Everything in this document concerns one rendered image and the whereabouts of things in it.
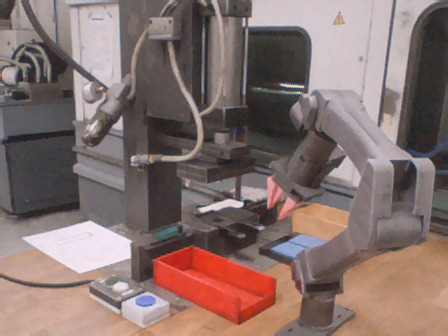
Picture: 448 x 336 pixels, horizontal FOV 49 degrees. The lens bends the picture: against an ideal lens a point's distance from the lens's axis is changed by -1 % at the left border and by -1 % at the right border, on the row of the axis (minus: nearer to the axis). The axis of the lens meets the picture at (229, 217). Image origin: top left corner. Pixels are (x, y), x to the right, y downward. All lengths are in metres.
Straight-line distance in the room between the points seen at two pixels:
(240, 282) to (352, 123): 0.48
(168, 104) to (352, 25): 0.73
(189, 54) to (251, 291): 0.56
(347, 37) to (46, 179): 3.15
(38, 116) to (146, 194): 2.95
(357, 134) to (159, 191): 0.78
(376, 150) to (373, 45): 1.00
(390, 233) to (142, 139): 0.84
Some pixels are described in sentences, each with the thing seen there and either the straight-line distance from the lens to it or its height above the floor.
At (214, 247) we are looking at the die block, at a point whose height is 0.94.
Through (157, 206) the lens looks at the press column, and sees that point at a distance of 1.41.
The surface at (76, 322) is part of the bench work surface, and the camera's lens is 1.00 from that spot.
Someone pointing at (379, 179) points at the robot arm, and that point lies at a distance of 0.66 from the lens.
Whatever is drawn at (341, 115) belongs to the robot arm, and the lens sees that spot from 0.79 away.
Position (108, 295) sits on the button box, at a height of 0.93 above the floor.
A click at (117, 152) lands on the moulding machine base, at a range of 2.75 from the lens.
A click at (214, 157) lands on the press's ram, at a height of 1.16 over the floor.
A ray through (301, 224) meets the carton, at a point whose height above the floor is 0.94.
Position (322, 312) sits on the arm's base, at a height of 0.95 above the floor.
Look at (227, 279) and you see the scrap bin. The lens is 1.11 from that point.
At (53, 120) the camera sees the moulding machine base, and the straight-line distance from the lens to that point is 4.33.
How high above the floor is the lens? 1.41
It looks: 19 degrees down
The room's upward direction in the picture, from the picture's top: 2 degrees clockwise
